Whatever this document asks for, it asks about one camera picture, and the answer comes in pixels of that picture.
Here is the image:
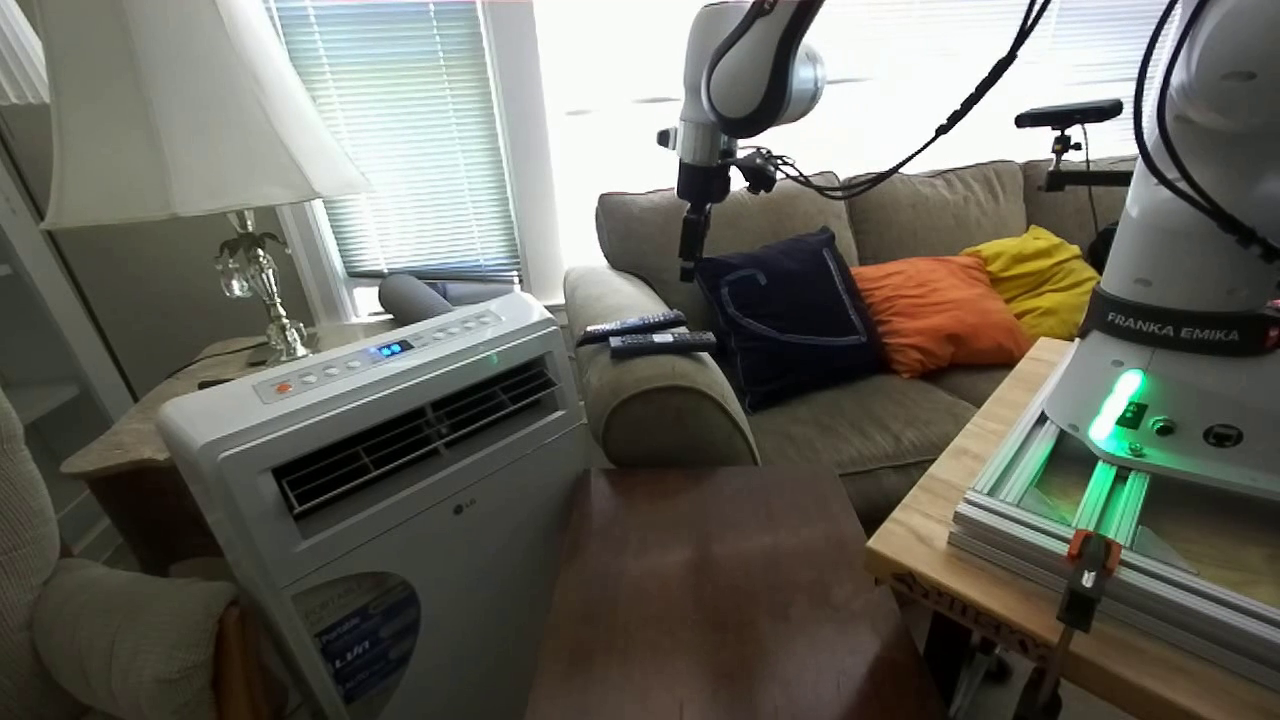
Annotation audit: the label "beige fabric sofa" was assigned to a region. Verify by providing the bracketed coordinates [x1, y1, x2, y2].
[563, 155, 1141, 533]

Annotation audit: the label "black remote control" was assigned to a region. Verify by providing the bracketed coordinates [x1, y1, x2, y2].
[608, 330, 719, 360]
[576, 310, 690, 349]

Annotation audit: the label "camera on mount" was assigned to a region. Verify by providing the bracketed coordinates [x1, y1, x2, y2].
[1014, 98, 1137, 194]

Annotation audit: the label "yellow pillow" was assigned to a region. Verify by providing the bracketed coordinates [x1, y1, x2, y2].
[961, 225, 1102, 342]

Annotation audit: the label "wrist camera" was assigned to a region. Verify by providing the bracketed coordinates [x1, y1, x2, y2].
[737, 147, 781, 196]

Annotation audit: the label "orange and black clamp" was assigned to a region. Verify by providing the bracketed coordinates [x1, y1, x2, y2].
[1038, 529, 1124, 720]

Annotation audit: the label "orange pillow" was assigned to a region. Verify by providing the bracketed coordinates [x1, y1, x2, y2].
[851, 254, 1037, 380]

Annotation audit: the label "brown wooden table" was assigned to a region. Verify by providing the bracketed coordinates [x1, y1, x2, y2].
[524, 464, 947, 720]

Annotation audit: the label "grey exhaust hose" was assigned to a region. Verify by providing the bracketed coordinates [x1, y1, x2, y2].
[377, 272, 457, 327]

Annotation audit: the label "window with white blinds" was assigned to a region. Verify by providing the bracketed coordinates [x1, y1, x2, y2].
[264, 0, 523, 283]

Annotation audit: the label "wooden side table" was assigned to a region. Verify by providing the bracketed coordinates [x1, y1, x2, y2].
[59, 319, 401, 577]

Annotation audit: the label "navy blue pillow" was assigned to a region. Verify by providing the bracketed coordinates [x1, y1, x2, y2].
[694, 227, 887, 414]

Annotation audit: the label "beige armchair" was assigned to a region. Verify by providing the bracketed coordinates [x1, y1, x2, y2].
[0, 388, 243, 720]

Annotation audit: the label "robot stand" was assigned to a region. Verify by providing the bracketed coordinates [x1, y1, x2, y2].
[865, 337, 1280, 720]

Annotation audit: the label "table lamp with white shade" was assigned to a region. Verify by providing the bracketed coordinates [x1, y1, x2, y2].
[34, 0, 374, 367]

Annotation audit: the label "white portable air conditioner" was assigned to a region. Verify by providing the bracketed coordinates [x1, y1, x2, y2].
[156, 291, 593, 720]

